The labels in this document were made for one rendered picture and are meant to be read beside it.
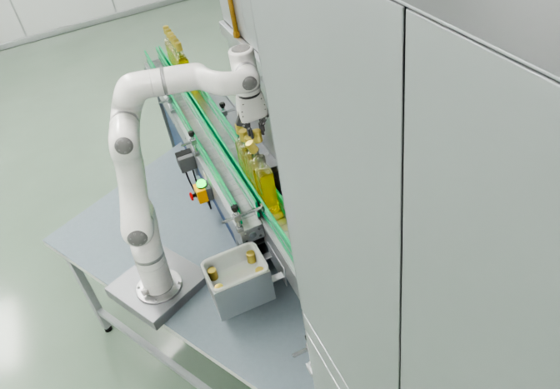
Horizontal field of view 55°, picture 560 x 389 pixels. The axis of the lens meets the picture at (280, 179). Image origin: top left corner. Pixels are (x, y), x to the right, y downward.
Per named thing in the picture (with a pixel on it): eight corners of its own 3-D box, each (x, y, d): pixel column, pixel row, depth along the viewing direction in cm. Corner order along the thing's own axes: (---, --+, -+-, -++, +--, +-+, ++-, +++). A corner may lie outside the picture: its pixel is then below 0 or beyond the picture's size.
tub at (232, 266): (273, 284, 198) (270, 268, 193) (217, 308, 193) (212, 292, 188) (257, 255, 212) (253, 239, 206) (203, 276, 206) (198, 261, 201)
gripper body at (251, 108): (258, 81, 184) (262, 109, 191) (230, 90, 182) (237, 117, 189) (266, 90, 178) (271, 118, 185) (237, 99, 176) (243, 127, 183)
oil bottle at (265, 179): (280, 210, 212) (272, 167, 198) (267, 215, 210) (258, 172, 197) (274, 202, 216) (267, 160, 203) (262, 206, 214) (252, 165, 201)
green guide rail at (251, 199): (260, 216, 209) (257, 201, 204) (257, 217, 209) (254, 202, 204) (160, 57, 341) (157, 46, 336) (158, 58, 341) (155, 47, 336)
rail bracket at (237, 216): (267, 222, 206) (262, 197, 199) (227, 238, 202) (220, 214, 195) (264, 217, 208) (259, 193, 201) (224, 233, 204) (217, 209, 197)
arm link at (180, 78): (161, 84, 160) (260, 68, 164) (159, 62, 173) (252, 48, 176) (167, 111, 166) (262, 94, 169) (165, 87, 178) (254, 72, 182)
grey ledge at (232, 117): (282, 181, 241) (278, 161, 234) (264, 187, 239) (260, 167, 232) (217, 95, 313) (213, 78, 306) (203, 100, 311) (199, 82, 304)
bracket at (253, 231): (265, 237, 210) (262, 224, 206) (243, 246, 208) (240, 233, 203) (262, 231, 213) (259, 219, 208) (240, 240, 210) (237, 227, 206)
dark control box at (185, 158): (197, 169, 263) (193, 155, 258) (182, 174, 261) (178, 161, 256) (193, 161, 270) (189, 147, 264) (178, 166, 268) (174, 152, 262)
